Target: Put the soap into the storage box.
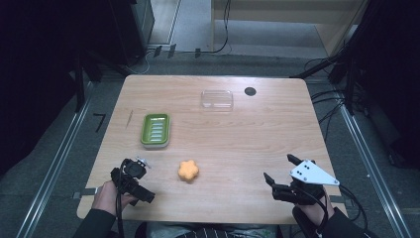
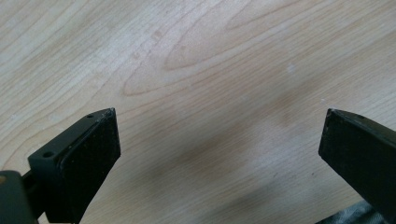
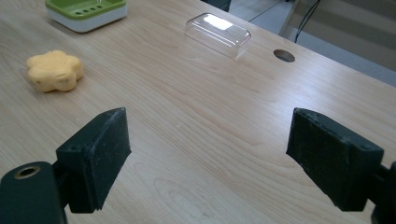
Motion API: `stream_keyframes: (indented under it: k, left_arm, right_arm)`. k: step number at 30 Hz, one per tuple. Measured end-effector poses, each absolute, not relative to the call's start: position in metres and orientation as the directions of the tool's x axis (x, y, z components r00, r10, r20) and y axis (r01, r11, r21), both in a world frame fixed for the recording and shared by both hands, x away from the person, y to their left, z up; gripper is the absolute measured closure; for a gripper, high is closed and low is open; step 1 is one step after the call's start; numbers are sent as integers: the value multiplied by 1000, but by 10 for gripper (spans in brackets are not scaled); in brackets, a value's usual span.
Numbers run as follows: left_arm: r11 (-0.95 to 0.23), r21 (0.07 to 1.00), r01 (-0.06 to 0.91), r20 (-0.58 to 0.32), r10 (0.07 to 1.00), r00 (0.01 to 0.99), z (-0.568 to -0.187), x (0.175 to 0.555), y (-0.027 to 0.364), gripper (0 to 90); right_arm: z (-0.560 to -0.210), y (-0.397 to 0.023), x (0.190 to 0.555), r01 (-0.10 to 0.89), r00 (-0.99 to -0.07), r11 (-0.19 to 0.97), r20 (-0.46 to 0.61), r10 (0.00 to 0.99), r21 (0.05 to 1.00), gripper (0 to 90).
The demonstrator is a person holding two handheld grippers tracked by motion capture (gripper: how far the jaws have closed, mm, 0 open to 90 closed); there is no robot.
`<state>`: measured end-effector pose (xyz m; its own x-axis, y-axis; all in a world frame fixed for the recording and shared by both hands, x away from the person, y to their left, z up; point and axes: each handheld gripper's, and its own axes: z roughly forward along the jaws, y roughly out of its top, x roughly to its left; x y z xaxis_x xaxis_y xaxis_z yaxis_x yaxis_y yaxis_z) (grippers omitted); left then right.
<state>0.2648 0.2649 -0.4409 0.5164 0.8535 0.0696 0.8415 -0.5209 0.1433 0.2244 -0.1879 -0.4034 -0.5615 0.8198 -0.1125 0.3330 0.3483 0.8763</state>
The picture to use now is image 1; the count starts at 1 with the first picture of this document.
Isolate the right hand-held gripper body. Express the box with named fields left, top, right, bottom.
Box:
left=271, top=159, right=341, bottom=206

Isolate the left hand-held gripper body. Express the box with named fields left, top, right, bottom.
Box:
left=110, top=158, right=153, bottom=206

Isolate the person's right hand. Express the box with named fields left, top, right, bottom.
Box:
left=295, top=192, right=335, bottom=229

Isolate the person's left hand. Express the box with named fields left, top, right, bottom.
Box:
left=91, top=179, right=137, bottom=216

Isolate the green soap dish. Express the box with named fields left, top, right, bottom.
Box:
left=140, top=112, right=171, bottom=151

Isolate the orange flower-shaped soap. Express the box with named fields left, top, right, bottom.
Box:
left=177, top=159, right=200, bottom=183

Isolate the person's torso clothing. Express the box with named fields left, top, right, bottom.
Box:
left=134, top=221, right=285, bottom=238

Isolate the clear plastic lid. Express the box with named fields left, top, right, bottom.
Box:
left=200, top=89, right=235, bottom=112

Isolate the dark curtain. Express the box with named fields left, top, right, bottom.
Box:
left=343, top=0, right=420, bottom=170
left=0, top=0, right=115, bottom=177

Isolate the light wooden cabinet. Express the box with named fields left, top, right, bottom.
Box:
left=210, top=0, right=368, bottom=58

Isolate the black equipment cabinet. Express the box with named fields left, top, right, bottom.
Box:
left=108, top=0, right=157, bottom=66

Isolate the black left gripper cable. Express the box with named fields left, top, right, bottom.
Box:
left=114, top=168, right=126, bottom=238

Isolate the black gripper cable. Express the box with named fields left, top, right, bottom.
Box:
left=114, top=168, right=126, bottom=238
left=339, top=183, right=369, bottom=232

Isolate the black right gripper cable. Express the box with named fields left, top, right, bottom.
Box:
left=339, top=183, right=369, bottom=232

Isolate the metal floor rail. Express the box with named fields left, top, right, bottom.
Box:
left=15, top=81, right=95, bottom=238
left=338, top=104, right=414, bottom=238

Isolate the bundle of black floor cables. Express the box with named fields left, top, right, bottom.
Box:
left=303, top=56, right=365, bottom=142

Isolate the white floor cable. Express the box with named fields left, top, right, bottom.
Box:
left=127, top=49, right=157, bottom=76

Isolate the black hanging cable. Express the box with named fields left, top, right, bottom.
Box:
left=211, top=0, right=233, bottom=55

